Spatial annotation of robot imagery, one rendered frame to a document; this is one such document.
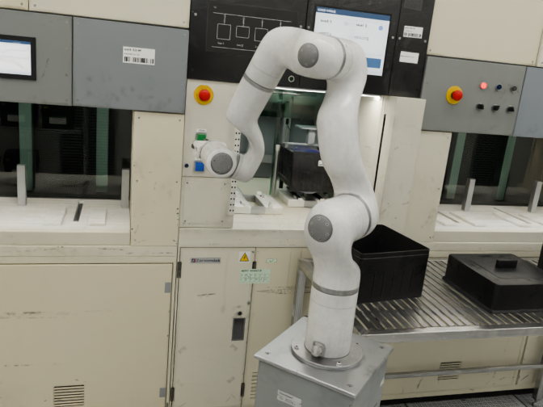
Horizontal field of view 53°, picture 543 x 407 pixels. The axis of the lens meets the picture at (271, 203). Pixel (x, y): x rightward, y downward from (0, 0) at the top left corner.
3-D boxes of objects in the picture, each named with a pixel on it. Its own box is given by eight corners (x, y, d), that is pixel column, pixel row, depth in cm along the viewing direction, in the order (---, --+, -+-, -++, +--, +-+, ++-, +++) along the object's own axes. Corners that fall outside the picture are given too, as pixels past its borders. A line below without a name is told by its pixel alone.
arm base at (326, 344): (345, 379, 131) (355, 309, 126) (277, 353, 139) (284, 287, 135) (372, 348, 147) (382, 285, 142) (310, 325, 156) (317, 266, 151)
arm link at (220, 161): (235, 148, 161) (207, 136, 158) (244, 157, 149) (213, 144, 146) (225, 174, 162) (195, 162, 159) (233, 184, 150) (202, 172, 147)
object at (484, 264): (490, 314, 175) (498, 277, 172) (440, 278, 203) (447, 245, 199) (564, 311, 183) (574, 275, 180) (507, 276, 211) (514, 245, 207)
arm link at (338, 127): (314, 246, 134) (345, 232, 147) (359, 249, 127) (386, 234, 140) (298, 39, 128) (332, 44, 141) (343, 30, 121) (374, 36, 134)
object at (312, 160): (284, 199, 237) (292, 128, 229) (272, 188, 256) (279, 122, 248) (336, 201, 244) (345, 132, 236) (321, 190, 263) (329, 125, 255)
